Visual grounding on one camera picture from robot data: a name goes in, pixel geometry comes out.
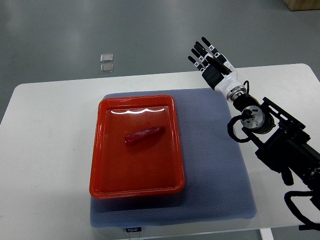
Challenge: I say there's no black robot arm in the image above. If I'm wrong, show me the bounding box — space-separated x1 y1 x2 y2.
188 37 320 192

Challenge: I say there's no red pepper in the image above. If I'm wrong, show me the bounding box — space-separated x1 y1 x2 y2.
124 126 165 145

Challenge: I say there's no black cable loop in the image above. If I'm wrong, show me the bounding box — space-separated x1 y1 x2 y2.
227 115 251 143

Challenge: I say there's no blue-grey mesh mat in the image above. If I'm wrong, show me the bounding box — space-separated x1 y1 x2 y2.
90 88 257 228

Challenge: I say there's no black mat label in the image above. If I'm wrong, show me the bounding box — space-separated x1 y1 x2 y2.
125 227 142 233

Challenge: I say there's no cardboard box corner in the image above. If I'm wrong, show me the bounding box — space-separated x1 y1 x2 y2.
283 0 320 11

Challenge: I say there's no white table leg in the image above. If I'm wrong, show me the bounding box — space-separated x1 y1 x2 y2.
259 228 274 240

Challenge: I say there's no red plastic tray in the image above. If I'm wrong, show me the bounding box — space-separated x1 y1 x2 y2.
89 94 185 200

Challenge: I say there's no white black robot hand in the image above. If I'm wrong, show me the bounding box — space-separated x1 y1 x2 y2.
188 36 245 101

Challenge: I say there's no upper floor socket plate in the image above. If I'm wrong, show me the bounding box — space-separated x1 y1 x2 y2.
100 53 114 63

